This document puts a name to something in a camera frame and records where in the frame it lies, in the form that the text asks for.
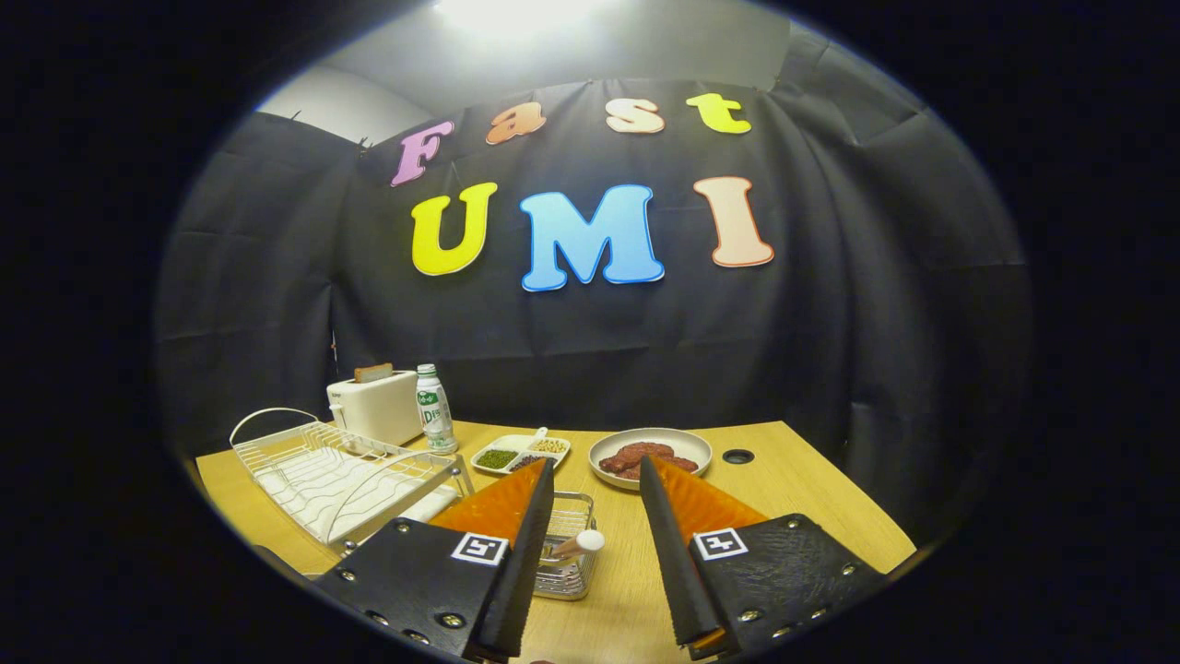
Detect white wire dish rack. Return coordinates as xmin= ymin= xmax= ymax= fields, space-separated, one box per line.
xmin=229 ymin=407 xmax=476 ymax=554

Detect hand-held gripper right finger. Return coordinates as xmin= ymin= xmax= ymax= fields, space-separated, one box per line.
xmin=638 ymin=454 xmax=889 ymax=660

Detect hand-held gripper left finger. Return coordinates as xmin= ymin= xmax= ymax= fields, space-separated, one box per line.
xmin=310 ymin=457 xmax=557 ymax=663

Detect beige plate with meat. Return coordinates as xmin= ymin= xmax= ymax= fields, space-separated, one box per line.
xmin=588 ymin=427 xmax=714 ymax=492

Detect white toaster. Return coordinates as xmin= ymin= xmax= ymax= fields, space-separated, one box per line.
xmin=325 ymin=369 xmax=425 ymax=447

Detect white divided snack dish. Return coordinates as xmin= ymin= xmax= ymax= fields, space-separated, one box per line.
xmin=469 ymin=426 xmax=572 ymax=477

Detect white green-label drink bottle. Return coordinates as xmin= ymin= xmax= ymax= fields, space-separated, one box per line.
xmin=415 ymin=363 xmax=459 ymax=455

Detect orange-handled spoon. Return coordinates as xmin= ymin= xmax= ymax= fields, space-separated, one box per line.
xmin=549 ymin=528 xmax=607 ymax=561

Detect black backdrop cloth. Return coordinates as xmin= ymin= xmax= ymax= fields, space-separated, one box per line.
xmin=155 ymin=23 xmax=1033 ymax=554

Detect metal wire basket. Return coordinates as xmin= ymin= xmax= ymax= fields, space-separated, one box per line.
xmin=533 ymin=491 xmax=597 ymax=602

